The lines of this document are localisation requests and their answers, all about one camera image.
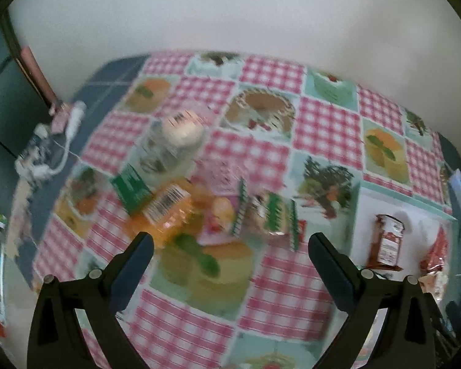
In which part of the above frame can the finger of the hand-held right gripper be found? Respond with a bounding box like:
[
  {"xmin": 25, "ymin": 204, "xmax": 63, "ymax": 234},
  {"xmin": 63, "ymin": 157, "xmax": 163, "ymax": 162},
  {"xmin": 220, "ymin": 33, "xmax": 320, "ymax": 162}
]
[{"xmin": 423, "ymin": 291, "xmax": 461, "ymax": 350}]

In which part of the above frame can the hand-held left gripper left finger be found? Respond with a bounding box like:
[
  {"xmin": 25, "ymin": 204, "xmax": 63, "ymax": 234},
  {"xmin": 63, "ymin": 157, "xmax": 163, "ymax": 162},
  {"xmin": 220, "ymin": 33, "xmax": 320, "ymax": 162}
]
[{"xmin": 27, "ymin": 231, "xmax": 155, "ymax": 369}]

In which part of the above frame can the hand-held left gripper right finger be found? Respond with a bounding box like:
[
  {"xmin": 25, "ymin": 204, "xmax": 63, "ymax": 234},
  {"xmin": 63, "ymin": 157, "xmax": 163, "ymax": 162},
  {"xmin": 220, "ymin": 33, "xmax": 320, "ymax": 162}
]
[{"xmin": 308, "ymin": 232, "xmax": 435, "ymax": 369}]

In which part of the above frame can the shiny red snack packet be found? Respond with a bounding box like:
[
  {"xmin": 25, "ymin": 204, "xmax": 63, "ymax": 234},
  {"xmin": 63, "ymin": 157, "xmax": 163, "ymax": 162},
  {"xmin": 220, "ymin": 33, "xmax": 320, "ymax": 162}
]
[{"xmin": 419, "ymin": 225, "xmax": 450, "ymax": 277}]

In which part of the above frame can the orange yellow snack packet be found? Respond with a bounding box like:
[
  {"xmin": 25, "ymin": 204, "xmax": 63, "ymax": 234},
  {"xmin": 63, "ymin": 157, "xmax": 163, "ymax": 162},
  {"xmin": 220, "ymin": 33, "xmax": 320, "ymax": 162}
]
[{"xmin": 125, "ymin": 179, "xmax": 200, "ymax": 248}]

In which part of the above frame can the green edged clear biscuit packet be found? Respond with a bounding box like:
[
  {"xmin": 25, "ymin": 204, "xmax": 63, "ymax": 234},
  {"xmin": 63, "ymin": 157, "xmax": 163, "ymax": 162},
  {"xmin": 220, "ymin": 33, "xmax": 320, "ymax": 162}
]
[{"xmin": 234, "ymin": 179, "xmax": 306, "ymax": 250}]

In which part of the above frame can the dark green snack packet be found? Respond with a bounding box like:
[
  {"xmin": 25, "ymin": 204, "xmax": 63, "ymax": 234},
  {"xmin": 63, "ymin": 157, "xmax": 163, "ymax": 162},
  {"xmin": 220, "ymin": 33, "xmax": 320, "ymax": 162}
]
[{"xmin": 111, "ymin": 163, "xmax": 154, "ymax": 216}]

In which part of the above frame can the light green tray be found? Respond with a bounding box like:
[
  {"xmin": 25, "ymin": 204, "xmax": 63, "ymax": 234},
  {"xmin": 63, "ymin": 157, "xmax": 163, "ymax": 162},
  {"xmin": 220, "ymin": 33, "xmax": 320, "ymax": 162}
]
[{"xmin": 353, "ymin": 184, "xmax": 461, "ymax": 316}]

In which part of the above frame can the pink fruit print snack packet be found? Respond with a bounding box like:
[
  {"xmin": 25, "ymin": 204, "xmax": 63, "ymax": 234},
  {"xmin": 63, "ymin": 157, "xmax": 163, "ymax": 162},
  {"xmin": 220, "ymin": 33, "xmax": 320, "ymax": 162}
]
[{"xmin": 194, "ymin": 157, "xmax": 250, "ymax": 247}]

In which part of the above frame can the clear round steamed cake packet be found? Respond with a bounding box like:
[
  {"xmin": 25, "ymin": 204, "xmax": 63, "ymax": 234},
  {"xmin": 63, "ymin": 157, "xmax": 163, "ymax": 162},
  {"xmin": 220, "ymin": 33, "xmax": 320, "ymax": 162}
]
[{"xmin": 138, "ymin": 109, "xmax": 208, "ymax": 179}]

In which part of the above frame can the beige printed paper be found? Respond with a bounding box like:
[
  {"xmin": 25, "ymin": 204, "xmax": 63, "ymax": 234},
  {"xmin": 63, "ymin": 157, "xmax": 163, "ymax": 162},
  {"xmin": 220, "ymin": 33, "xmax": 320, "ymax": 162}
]
[{"xmin": 4, "ymin": 179, "xmax": 39, "ymax": 256}]

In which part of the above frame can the pink checked printed tablecloth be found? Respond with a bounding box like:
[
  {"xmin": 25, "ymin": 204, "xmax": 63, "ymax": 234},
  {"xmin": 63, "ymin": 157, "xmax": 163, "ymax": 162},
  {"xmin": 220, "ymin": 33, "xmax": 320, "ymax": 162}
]
[{"xmin": 31, "ymin": 51, "xmax": 456, "ymax": 369}]

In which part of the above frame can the dark patterned pouch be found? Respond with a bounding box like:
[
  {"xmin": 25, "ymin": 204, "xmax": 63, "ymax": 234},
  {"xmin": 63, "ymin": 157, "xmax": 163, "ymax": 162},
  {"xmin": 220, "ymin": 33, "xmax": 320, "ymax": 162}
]
[{"xmin": 15, "ymin": 123, "xmax": 68, "ymax": 179}]

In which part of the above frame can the small pink sachet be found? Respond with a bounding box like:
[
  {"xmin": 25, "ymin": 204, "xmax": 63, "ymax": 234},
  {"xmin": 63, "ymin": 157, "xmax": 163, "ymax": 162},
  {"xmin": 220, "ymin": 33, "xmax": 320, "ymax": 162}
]
[{"xmin": 49, "ymin": 100, "xmax": 72, "ymax": 131}]

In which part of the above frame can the dark cabinet door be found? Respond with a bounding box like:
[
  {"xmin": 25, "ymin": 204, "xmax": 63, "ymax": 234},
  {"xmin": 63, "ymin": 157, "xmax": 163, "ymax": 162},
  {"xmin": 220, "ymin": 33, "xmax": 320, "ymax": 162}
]
[{"xmin": 0, "ymin": 23, "xmax": 50, "ymax": 208}]

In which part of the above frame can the pink brown board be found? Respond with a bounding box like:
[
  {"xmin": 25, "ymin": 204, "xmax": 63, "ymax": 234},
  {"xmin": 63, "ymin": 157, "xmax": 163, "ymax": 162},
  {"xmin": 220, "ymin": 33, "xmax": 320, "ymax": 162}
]
[{"xmin": 19, "ymin": 46, "xmax": 58, "ymax": 106}]

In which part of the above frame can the white corded device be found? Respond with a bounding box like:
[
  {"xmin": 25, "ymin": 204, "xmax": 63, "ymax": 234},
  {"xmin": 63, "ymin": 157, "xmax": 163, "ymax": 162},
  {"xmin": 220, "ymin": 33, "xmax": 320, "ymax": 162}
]
[{"xmin": 25, "ymin": 101, "xmax": 87, "ymax": 179}]

